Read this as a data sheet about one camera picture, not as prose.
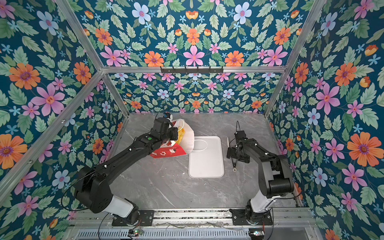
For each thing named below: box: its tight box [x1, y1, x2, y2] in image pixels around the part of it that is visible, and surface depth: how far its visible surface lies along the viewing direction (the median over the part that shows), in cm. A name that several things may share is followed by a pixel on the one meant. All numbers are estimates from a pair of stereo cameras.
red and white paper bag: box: [150, 118, 195, 158], surface depth 93 cm
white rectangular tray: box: [188, 136, 225, 179], surface depth 95 cm
